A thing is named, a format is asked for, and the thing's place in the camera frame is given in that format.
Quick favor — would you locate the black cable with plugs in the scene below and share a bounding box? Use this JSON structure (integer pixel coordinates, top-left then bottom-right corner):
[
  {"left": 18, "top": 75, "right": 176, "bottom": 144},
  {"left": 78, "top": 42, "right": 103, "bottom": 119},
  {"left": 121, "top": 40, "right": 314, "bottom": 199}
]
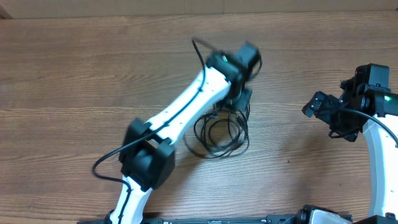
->
[{"left": 183, "top": 104, "right": 251, "bottom": 159}]

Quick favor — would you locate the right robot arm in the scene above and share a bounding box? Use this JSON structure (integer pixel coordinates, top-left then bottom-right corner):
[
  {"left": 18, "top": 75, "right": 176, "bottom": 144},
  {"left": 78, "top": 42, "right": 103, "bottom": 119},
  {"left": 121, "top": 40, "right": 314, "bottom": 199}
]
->
[{"left": 302, "top": 63, "right": 397, "bottom": 223}]

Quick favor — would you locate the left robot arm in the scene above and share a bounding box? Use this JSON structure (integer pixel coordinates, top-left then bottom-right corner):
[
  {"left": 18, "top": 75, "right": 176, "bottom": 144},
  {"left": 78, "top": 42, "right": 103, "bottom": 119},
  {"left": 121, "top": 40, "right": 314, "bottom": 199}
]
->
[{"left": 105, "top": 42, "right": 261, "bottom": 223}]

